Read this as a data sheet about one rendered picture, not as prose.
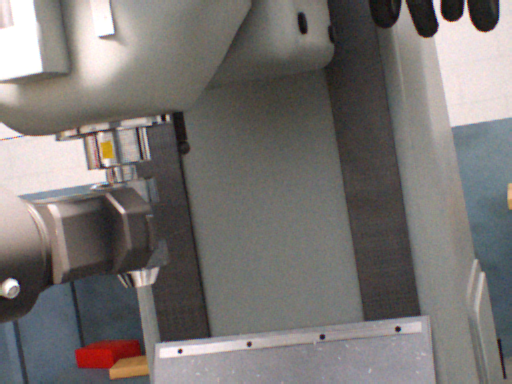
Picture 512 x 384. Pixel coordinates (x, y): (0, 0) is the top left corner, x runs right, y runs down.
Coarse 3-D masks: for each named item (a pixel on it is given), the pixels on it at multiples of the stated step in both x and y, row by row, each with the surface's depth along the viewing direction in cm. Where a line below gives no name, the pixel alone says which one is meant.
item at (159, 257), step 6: (144, 192) 65; (150, 192) 66; (156, 192) 67; (144, 198) 65; (150, 198) 66; (156, 198) 67; (162, 240) 67; (162, 246) 66; (156, 252) 66; (162, 252) 66; (156, 258) 66; (162, 258) 66; (168, 258) 67; (150, 264) 65; (156, 264) 66; (162, 264) 66; (138, 270) 65
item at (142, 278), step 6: (144, 270) 66; (150, 270) 66; (156, 270) 67; (120, 276) 66; (126, 276) 66; (132, 276) 66; (138, 276) 66; (144, 276) 66; (150, 276) 66; (156, 276) 67; (126, 282) 66; (132, 282) 66; (138, 282) 66; (144, 282) 66; (150, 282) 67
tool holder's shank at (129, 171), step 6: (108, 168) 66; (114, 168) 66; (120, 168) 66; (126, 168) 66; (132, 168) 66; (108, 174) 66; (114, 174) 66; (120, 174) 66; (126, 174) 66; (132, 174) 66; (108, 180) 66; (114, 180) 66; (120, 180) 66
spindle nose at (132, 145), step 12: (108, 132) 65; (120, 132) 65; (132, 132) 65; (144, 132) 66; (84, 144) 66; (96, 144) 65; (120, 144) 65; (132, 144) 65; (144, 144) 66; (96, 156) 65; (120, 156) 65; (132, 156) 65; (144, 156) 66; (96, 168) 65
